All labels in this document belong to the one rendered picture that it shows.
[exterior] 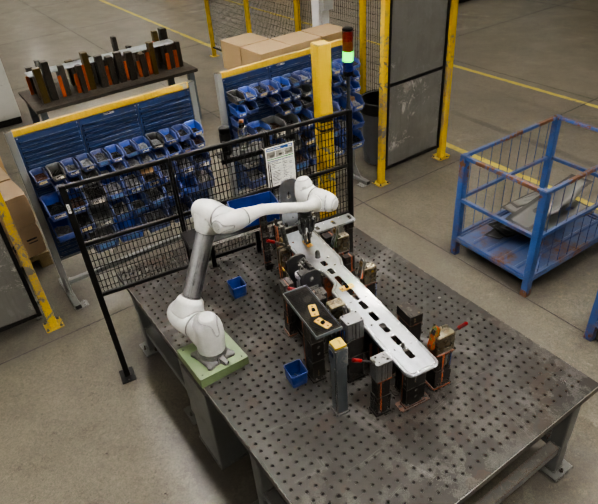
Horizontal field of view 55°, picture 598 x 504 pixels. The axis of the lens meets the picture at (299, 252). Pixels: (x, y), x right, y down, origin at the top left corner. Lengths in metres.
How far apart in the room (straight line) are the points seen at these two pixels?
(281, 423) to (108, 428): 1.51
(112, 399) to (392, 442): 2.13
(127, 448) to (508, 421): 2.29
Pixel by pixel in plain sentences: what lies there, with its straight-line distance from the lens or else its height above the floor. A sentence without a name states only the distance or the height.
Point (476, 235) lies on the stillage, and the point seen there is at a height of 0.16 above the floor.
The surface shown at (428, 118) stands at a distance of 6.43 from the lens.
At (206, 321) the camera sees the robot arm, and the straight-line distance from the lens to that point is 3.03.
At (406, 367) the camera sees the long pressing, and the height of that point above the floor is 1.00.
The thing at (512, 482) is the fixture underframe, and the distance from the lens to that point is 3.40.
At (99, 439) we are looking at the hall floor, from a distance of 4.06.
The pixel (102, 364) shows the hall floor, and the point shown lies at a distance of 4.52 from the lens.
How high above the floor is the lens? 3.01
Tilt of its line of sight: 35 degrees down
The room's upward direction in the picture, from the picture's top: 5 degrees counter-clockwise
